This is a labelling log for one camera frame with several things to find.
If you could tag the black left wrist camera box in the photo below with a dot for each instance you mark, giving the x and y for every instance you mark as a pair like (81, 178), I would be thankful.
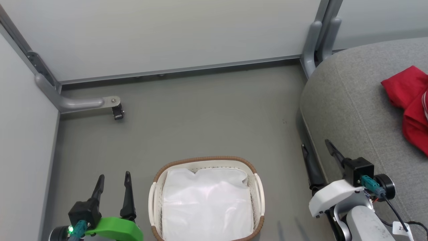
(83, 211)

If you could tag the grey fabric sofa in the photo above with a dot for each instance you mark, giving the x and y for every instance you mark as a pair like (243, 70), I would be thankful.
(361, 100)

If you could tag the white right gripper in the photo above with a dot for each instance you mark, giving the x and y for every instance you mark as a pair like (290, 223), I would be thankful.
(334, 195)

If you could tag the short grey partition foot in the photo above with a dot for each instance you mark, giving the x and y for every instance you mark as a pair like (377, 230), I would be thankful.
(329, 36)
(309, 50)

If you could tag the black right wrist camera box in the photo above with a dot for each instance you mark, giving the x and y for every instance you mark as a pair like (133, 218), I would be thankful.
(357, 167)

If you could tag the black caster wheel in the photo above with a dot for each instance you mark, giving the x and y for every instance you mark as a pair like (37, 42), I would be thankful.
(118, 112)

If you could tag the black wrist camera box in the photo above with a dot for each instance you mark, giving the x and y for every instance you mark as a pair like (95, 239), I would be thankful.
(83, 211)
(357, 167)

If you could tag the red shirt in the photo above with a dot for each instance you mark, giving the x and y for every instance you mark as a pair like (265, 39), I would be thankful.
(411, 100)

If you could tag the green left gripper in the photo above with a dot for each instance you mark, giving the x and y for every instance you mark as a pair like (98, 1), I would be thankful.
(117, 229)

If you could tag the white basket liner cloth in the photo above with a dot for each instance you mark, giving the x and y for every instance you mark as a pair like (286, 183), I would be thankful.
(207, 204)

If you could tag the long grey partition foot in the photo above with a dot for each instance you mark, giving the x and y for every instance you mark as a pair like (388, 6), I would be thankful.
(80, 103)

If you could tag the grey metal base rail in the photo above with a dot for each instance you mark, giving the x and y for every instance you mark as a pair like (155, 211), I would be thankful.
(184, 69)

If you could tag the grey metal partition post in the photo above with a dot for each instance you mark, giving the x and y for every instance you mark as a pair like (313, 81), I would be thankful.
(331, 10)
(16, 36)

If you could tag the white laundry basket brown rim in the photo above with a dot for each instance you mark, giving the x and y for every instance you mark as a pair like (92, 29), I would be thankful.
(151, 204)

